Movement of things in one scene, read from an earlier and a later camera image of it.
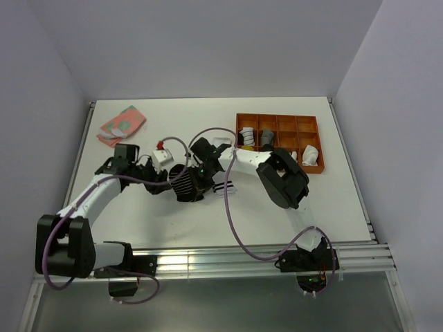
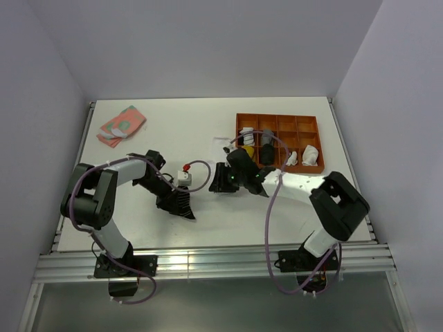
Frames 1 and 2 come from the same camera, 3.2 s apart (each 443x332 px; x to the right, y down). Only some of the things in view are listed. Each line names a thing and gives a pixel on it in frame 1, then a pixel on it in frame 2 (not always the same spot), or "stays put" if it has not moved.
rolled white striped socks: x=248 y=136 stays put
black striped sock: x=184 y=184 -> x=184 y=208
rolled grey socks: x=267 y=136 stays put
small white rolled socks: x=294 y=155 stays put
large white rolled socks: x=310 y=155 stays put
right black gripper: x=208 y=185 -> x=219 y=183
